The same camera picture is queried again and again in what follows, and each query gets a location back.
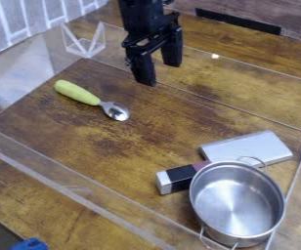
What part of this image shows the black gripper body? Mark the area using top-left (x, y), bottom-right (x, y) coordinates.
top-left (117, 0), bottom-right (185, 67)

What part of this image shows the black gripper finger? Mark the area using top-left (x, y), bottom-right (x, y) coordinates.
top-left (129, 52), bottom-right (155, 86)
top-left (161, 27), bottom-right (183, 67)

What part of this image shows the spoon with yellow handle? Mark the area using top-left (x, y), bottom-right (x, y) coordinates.
top-left (54, 80), bottom-right (130, 121)

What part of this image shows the silver metal pot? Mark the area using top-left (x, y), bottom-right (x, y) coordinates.
top-left (189, 158), bottom-right (286, 250)

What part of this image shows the black strip on table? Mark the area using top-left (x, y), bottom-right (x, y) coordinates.
top-left (195, 8), bottom-right (281, 35)

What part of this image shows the black and silver block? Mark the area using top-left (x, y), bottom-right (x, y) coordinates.
top-left (155, 160), bottom-right (211, 195)

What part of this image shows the silver flat rectangular box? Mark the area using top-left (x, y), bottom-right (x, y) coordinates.
top-left (199, 131), bottom-right (293, 167)

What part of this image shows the blue object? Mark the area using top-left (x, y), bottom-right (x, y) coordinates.
top-left (10, 238), bottom-right (49, 250)

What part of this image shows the clear acrylic enclosure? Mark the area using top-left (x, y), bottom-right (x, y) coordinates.
top-left (0, 22), bottom-right (301, 250)

